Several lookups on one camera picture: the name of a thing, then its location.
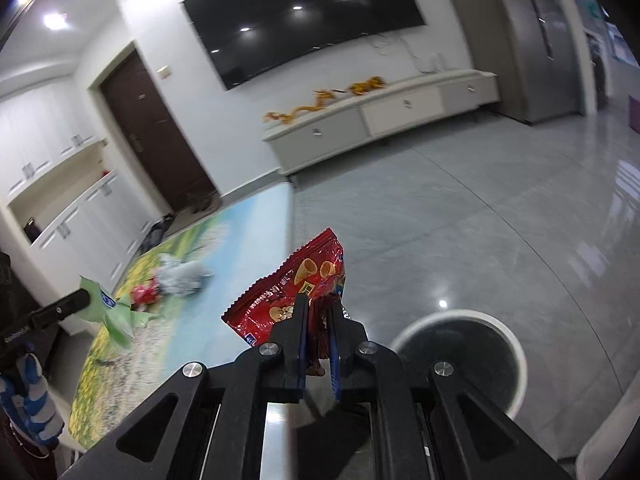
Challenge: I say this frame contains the black wall television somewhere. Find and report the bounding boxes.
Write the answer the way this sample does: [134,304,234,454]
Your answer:
[183,0,425,89]

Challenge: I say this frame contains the brown shoes pair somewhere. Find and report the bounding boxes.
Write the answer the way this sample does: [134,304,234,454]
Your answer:
[188,192,219,214]

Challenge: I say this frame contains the light green plastic bag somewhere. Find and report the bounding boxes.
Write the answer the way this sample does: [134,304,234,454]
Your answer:
[76,276,154,350]

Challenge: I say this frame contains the dark red sleeve forearm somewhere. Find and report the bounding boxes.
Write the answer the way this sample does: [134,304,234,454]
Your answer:
[0,413,58,480]

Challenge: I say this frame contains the red snack bag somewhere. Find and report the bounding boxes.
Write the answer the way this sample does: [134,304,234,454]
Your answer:
[221,229,346,377]

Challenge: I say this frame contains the white wall cabinet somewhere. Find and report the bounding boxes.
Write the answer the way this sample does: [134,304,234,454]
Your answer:
[1,77,160,304]

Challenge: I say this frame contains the black bag in niche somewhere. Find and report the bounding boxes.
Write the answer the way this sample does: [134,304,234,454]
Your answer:
[23,218,41,244]

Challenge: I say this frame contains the white grey TV console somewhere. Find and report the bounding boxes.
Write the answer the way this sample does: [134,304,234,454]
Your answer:
[262,70,500,176]

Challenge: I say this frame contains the dark brown door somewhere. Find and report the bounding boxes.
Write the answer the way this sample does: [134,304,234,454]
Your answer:
[100,51,218,211]

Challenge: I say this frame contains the grey slippers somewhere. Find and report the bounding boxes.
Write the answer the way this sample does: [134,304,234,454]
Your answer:
[139,214,176,255]

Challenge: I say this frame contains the golden dragon ornament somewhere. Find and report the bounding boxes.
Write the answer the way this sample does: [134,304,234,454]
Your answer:
[262,76,387,125]

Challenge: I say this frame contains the pink red small wrapper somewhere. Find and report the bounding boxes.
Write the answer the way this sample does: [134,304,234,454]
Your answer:
[130,281,160,310]

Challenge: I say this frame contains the grey crumpled plastic wrapper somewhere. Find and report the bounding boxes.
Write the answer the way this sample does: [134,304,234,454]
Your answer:
[154,254,213,297]

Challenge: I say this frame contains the silver refrigerator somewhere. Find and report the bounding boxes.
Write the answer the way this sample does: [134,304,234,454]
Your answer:
[499,0,597,125]

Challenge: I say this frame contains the blue white gloved left hand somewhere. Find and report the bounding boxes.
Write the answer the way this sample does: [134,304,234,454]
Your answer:
[1,353,64,451]

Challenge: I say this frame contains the white round trash bin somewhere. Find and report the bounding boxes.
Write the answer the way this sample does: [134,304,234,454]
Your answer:
[392,309,528,418]

